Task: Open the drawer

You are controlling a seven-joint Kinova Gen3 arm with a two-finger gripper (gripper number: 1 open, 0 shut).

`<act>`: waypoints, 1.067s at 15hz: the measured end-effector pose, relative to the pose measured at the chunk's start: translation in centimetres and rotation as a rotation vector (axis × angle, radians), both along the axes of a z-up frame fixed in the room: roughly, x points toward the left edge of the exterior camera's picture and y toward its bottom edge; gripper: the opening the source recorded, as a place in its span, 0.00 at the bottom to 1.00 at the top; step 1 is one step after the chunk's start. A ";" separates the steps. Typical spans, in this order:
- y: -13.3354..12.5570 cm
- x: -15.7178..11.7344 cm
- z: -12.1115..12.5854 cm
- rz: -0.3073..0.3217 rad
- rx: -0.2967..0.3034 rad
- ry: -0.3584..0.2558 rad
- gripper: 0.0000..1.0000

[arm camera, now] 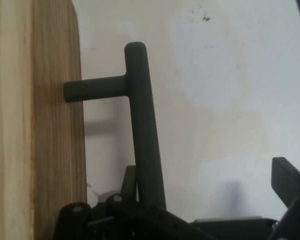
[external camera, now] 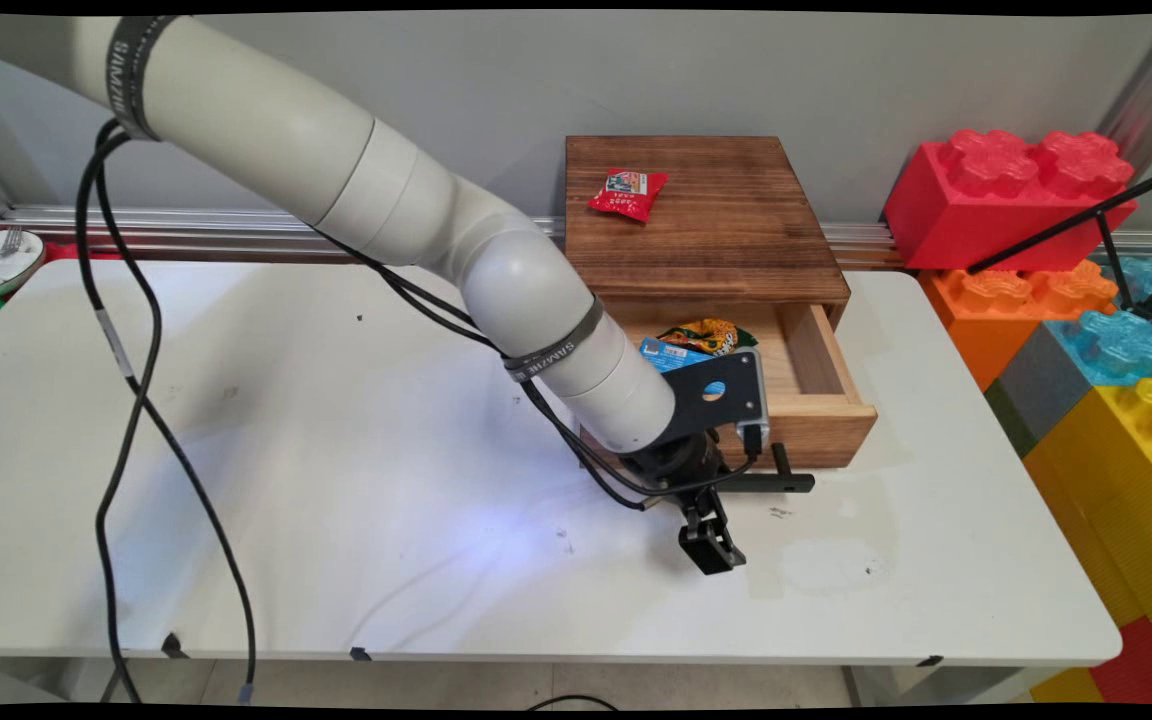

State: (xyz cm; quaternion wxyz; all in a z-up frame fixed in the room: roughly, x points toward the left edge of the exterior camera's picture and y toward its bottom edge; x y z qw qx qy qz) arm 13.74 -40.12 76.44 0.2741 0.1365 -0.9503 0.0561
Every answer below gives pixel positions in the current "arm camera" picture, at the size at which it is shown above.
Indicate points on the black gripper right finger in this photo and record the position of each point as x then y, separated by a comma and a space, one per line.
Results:
297, 200

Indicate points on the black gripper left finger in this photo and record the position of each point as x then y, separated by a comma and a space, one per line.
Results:
130, 222

